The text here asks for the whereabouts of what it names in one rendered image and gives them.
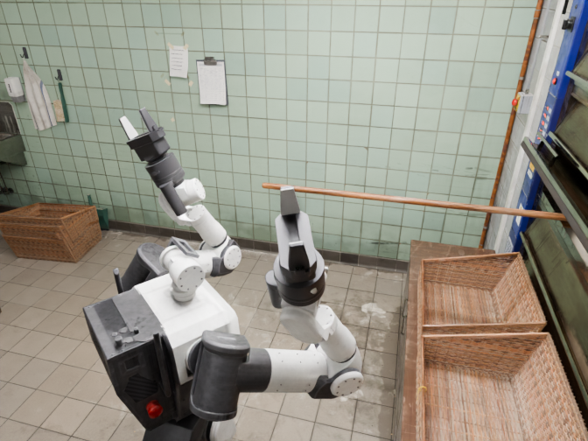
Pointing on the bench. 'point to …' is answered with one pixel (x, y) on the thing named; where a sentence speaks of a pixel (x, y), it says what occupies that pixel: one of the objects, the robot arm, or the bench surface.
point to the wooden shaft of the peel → (422, 202)
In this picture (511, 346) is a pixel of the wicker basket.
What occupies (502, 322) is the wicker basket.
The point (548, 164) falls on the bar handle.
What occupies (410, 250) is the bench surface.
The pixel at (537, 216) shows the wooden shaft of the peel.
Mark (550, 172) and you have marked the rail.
